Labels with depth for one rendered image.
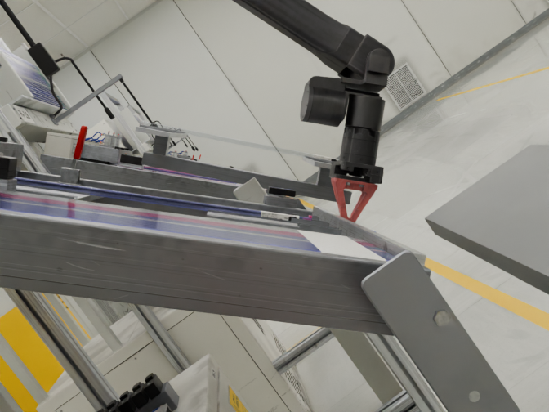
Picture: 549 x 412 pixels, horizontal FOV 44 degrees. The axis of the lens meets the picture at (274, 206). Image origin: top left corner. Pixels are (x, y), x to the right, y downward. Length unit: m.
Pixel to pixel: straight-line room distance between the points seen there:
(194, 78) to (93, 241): 8.17
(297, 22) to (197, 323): 1.22
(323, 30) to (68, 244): 0.61
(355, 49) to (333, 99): 0.08
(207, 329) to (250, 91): 6.80
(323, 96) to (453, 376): 0.57
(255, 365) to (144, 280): 1.55
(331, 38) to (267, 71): 7.69
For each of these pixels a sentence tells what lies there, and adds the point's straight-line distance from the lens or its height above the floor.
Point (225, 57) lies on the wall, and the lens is 8.76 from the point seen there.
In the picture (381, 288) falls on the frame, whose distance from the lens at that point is 0.55.
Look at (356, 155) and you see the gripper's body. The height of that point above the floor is 0.79.
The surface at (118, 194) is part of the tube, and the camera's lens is 1.06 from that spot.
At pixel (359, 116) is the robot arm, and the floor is 0.84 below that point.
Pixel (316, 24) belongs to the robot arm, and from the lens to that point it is 1.07.
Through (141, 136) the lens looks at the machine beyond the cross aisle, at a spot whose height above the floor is 1.44.
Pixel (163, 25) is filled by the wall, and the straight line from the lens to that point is 8.85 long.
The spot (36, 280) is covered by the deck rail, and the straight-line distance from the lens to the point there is 0.60.
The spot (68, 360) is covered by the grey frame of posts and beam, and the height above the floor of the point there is 0.76.
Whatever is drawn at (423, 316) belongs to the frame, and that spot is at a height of 0.71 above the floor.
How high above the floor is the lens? 0.90
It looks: 6 degrees down
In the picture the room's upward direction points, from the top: 35 degrees counter-clockwise
